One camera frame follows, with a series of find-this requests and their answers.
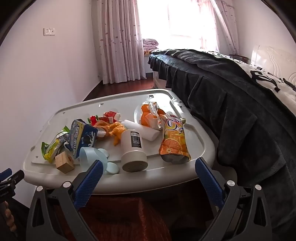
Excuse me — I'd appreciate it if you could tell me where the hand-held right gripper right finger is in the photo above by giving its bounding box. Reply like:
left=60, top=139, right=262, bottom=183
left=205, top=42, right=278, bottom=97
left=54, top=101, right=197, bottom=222
left=195, top=157, right=273, bottom=241

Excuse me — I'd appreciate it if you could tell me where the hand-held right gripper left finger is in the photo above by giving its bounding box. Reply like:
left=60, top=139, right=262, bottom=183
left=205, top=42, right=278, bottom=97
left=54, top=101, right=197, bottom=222
left=26, top=159, right=104, bottom=241

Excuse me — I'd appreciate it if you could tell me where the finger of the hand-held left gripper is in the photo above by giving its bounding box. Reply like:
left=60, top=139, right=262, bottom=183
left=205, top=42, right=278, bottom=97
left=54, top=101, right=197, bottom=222
left=3, top=170, right=25, bottom=188
left=0, top=168, right=12, bottom=181

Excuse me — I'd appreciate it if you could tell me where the pale blue round pad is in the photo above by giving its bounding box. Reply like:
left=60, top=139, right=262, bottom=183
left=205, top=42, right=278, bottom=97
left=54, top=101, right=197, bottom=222
left=97, top=148, right=110, bottom=160
left=105, top=162, right=120, bottom=175

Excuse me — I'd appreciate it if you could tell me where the small wooden block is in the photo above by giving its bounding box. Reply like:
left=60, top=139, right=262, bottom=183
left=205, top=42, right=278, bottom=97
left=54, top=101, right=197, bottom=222
left=55, top=152, right=75, bottom=174

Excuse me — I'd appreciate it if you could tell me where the green snack wrapper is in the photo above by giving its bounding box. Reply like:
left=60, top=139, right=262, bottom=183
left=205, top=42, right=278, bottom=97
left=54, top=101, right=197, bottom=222
left=41, top=126, right=71, bottom=164

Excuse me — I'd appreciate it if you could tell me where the blue drink carton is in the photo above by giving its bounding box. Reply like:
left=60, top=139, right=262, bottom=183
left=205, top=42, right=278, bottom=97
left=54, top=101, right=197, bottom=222
left=69, top=119, right=99, bottom=160

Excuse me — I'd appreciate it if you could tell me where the orange trash bag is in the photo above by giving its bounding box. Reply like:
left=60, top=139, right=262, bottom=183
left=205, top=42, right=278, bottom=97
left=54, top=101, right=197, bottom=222
left=50, top=179, right=216, bottom=241

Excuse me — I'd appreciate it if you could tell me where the orange juice pouch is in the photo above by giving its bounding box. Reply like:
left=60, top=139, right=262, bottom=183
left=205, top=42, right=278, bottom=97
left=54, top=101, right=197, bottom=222
left=159, top=112, right=192, bottom=164

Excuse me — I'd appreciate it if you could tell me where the white cylindrical bottle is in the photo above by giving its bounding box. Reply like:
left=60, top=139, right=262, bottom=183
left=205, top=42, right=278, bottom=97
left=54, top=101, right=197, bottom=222
left=121, top=129, right=148, bottom=172

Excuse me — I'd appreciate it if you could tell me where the white plastic tube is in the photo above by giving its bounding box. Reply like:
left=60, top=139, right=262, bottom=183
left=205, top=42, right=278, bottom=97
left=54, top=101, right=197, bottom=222
left=124, top=119, right=160, bottom=141

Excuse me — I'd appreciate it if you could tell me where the person's left hand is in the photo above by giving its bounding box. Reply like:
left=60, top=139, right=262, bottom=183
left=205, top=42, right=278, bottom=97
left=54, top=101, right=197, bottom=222
left=3, top=203, right=18, bottom=235

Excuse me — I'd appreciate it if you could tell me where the green and red wrapper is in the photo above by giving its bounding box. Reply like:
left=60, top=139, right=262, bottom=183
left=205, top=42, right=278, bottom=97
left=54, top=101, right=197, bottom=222
left=87, top=115, right=100, bottom=126

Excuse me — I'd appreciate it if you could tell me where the black fabric sleeve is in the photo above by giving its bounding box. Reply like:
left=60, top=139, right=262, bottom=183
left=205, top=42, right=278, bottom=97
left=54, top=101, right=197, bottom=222
left=148, top=49, right=296, bottom=233

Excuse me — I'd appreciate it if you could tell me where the red and white wrapper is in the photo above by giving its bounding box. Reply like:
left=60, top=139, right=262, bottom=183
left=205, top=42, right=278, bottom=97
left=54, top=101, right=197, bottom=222
left=102, top=111, right=122, bottom=124

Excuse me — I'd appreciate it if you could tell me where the white plastic storage box lid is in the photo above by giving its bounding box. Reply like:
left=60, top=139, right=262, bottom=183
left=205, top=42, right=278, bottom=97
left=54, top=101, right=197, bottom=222
left=22, top=88, right=216, bottom=194

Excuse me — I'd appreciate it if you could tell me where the white printed blanket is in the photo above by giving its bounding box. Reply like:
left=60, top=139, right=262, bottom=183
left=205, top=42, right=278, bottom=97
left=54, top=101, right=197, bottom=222
left=208, top=50, right=296, bottom=103

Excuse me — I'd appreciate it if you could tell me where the brown wooden nightstand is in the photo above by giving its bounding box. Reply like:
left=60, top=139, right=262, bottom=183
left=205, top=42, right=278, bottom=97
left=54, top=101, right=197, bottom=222
left=230, top=54, right=252, bottom=65

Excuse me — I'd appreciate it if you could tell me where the white bed headboard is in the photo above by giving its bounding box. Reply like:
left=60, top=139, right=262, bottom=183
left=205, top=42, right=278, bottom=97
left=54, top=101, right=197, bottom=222
left=251, top=45, right=296, bottom=78

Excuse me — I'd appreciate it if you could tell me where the pink patterned curtain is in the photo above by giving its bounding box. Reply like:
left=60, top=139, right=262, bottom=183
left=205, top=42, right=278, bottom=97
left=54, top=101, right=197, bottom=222
left=196, top=0, right=240, bottom=55
left=91, top=0, right=147, bottom=85

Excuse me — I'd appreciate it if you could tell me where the stack of folded quilts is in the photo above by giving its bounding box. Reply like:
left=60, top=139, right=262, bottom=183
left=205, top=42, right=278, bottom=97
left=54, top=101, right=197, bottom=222
left=142, top=38, right=160, bottom=56

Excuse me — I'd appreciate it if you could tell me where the white sheer window curtain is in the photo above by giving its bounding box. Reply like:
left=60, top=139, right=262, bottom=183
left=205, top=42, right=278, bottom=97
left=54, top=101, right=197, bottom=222
left=136, top=0, right=220, bottom=52

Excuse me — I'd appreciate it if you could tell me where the white bed frame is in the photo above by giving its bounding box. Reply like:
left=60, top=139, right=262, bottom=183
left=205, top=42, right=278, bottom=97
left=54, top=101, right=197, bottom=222
left=153, top=70, right=172, bottom=90

